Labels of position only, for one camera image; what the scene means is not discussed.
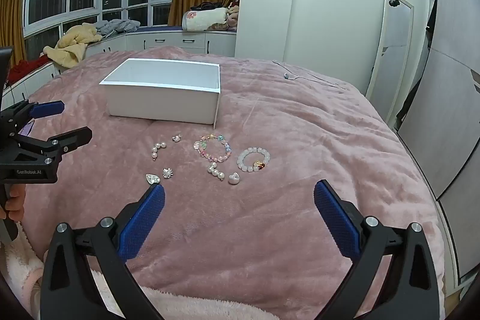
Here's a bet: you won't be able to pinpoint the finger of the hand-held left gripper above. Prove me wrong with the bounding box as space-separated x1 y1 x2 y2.
15 127 93 166
0 100 65 137

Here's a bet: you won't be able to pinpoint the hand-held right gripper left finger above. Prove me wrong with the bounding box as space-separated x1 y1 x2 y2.
40 184 166 320

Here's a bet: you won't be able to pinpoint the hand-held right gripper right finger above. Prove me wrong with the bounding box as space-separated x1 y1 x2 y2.
314 179 440 320

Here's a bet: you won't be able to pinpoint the curved pearl strand earring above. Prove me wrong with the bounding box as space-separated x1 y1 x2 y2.
205 162 226 180
151 142 168 161

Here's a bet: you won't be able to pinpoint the colourful bead bracelet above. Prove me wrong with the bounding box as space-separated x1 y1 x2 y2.
193 133 232 163

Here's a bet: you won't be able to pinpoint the white box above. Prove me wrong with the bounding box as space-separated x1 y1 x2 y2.
99 58 222 129

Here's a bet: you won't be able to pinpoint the white bead bracelet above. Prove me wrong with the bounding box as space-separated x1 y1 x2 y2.
236 146 271 174

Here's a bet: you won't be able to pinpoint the person's left forearm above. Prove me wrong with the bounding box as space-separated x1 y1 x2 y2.
0 226 46 307

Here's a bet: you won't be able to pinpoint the person's left hand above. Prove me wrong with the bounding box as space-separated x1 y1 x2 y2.
0 186 26 222

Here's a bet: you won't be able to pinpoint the red cloth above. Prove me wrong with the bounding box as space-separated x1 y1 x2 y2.
7 55 51 84

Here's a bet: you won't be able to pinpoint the yellow garment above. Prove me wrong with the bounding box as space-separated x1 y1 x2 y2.
43 24 104 69

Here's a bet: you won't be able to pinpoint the grey clothes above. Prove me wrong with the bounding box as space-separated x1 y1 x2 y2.
95 19 141 37

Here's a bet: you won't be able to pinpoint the grey wardrobe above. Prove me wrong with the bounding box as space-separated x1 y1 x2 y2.
397 0 480 287

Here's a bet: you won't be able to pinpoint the rolled white floral blanket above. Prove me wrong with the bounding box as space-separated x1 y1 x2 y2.
182 7 229 32

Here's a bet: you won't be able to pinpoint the dark clothes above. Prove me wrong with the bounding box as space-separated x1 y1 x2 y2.
190 1 226 12

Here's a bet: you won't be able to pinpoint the plush toy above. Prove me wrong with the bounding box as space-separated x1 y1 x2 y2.
226 1 241 30

